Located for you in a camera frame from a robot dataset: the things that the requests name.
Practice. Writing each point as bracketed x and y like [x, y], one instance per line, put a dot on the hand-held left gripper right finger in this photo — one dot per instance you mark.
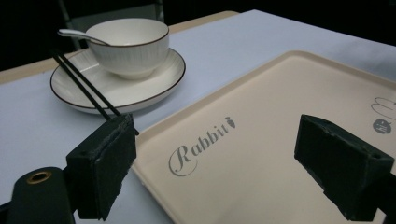
[339, 165]

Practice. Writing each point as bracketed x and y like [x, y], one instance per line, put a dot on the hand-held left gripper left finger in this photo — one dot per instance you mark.
[101, 168]

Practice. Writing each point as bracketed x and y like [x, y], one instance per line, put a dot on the white plate with dark rim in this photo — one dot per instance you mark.
[124, 88]

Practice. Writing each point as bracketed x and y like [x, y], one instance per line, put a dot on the black chopstick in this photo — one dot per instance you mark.
[79, 84]
[90, 83]

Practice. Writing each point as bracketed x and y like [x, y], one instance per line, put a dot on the beige plastic tray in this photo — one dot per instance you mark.
[249, 155]

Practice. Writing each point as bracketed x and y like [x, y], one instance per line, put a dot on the white ribbed bowl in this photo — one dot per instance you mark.
[130, 46]

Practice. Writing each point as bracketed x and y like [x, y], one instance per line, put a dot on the white ceramic spoon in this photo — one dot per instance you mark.
[79, 34]

